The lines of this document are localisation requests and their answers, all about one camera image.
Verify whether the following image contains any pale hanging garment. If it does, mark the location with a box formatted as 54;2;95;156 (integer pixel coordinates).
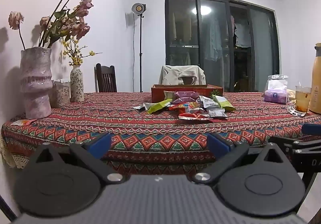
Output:
204;16;224;62

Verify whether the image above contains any golden brown snack packet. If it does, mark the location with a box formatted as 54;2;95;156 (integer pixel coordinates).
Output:
164;91;180;100

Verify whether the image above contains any yellow thermos bottle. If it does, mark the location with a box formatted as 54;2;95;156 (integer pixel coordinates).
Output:
308;43;321;114

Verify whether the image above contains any blister pill pack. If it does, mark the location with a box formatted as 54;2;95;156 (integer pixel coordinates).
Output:
288;106;307;117

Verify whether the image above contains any studio light on stand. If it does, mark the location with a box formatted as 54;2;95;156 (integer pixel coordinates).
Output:
131;3;147;93

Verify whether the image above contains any red cardboard box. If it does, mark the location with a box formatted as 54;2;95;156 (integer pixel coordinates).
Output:
151;84;223;103

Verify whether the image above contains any purple tissue pack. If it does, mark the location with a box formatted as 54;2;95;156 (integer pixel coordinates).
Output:
262;74;290;105

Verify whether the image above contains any pink ceramic vase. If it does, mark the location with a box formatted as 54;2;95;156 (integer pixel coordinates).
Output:
19;47;53;120

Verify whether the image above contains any green snack packet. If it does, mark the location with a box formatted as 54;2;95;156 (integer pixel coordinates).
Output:
212;95;236;112
147;99;173;114

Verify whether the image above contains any sliding glass door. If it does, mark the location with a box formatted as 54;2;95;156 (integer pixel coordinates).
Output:
164;0;280;93

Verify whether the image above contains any silver snack packet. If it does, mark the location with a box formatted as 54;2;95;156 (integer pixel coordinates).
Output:
133;103;156;110

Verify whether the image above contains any yellow flower sprig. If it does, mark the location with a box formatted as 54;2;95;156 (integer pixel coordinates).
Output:
61;38;103;66

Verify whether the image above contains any glass jar white lid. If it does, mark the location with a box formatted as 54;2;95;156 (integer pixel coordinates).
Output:
50;78;71;109

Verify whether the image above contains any white lace table cover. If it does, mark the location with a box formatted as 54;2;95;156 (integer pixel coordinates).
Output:
0;136;31;170

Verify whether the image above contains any beige jacket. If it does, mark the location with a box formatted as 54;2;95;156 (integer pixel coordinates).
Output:
158;65;206;86

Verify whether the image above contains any clear bag of crackers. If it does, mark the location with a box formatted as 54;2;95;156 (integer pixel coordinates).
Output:
286;88;298;103

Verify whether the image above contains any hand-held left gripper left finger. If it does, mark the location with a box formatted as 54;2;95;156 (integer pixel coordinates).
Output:
29;133;126;185

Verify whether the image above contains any dark wooden chair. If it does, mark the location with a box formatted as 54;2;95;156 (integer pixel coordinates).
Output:
94;63;118;93

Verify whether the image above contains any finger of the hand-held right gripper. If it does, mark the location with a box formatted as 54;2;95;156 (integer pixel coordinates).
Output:
302;124;321;135
269;136;321;150

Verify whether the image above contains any red snack packet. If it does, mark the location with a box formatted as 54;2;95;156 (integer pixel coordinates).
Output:
168;102;201;112
178;112;210;120

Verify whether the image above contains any brown wooden chair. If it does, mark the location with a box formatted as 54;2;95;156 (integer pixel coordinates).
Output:
180;76;196;85

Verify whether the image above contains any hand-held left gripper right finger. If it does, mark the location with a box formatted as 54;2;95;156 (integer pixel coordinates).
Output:
193;133;291;185

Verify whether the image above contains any floral ceramic vase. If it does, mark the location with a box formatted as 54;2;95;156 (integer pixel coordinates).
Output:
70;65;85;103

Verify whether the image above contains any red patterned tablecloth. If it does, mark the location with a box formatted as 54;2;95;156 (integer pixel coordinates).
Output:
0;91;321;172

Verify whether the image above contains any dried rose bouquet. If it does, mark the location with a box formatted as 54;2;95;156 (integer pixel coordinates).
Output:
8;0;95;50

